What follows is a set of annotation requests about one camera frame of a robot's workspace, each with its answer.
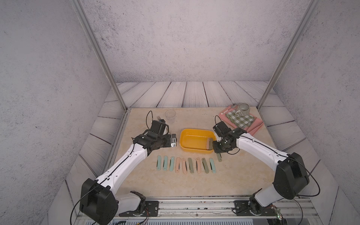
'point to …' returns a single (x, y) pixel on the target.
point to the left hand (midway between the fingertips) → (172, 140)
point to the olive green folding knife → (191, 165)
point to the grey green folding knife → (205, 165)
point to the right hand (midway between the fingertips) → (217, 149)
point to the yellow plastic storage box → (194, 140)
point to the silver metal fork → (158, 117)
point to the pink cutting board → (250, 128)
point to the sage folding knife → (219, 157)
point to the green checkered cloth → (242, 122)
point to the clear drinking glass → (170, 115)
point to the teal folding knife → (212, 165)
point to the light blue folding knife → (171, 163)
